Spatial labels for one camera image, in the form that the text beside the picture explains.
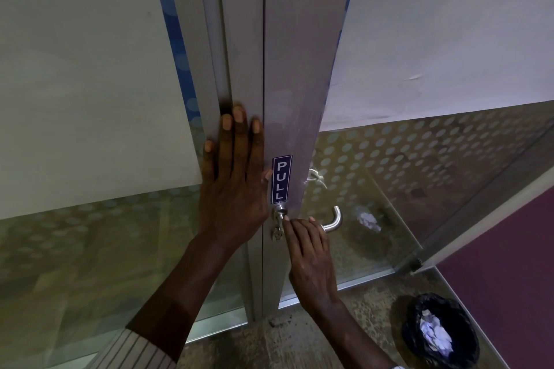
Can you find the person's right hand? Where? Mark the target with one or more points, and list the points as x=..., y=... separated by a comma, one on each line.
x=311, y=265

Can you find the person's left hand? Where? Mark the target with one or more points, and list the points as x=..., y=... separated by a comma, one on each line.
x=233, y=195

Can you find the person's right thumb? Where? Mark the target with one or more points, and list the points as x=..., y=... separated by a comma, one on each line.
x=292, y=228

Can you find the person's left middle finger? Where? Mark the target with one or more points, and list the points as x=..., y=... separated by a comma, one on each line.
x=240, y=135

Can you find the person's left thumb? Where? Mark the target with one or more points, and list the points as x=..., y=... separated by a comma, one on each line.
x=266, y=187

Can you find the person's left little finger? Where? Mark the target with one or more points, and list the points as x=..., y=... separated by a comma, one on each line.
x=209, y=161

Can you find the person's right forearm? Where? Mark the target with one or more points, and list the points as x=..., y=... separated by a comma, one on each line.
x=350, y=338

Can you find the person's left forearm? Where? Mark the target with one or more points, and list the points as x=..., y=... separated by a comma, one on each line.
x=190, y=291

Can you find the silver key bunch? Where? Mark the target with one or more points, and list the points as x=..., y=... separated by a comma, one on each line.
x=277, y=232

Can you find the blue door sign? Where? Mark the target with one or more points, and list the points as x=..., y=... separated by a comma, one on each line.
x=281, y=180

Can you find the grey metal framed glass door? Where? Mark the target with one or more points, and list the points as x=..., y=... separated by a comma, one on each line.
x=298, y=79

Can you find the frosted dotted glass panel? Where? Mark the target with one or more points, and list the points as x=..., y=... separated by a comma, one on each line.
x=86, y=79

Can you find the bin with black bag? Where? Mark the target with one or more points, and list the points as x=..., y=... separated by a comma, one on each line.
x=415, y=338

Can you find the crumpled white paper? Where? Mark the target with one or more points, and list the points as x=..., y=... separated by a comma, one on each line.
x=435, y=334

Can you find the white striped shirt sleeve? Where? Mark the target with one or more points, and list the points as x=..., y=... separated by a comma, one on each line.
x=130, y=353

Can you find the grey metal door frame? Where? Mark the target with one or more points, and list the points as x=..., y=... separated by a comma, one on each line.
x=242, y=57

